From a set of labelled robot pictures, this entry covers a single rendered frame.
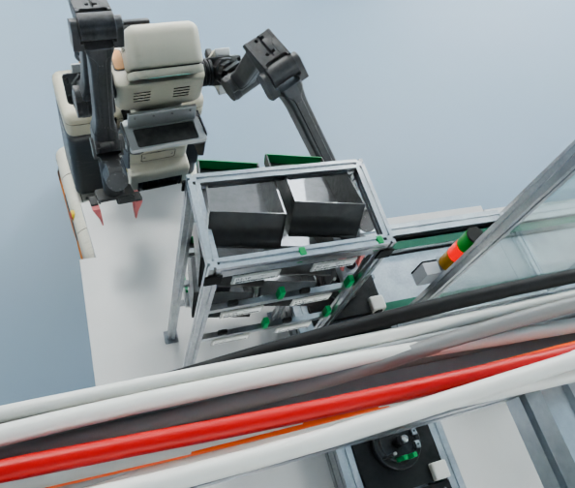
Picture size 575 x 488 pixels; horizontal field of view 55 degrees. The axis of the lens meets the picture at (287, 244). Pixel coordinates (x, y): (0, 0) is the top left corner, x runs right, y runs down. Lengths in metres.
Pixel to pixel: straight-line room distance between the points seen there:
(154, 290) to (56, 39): 2.26
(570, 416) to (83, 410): 0.35
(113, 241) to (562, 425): 1.55
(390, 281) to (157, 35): 1.04
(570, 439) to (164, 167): 1.78
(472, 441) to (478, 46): 3.34
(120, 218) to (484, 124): 2.79
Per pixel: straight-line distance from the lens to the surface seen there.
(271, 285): 1.24
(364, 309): 1.74
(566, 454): 0.47
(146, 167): 2.06
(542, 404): 0.47
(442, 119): 3.90
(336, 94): 3.69
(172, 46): 1.67
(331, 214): 0.99
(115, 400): 0.28
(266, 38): 1.42
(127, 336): 1.70
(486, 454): 1.90
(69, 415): 0.28
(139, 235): 1.84
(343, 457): 1.60
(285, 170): 1.04
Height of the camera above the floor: 2.46
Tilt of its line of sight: 57 degrees down
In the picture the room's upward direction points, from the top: 25 degrees clockwise
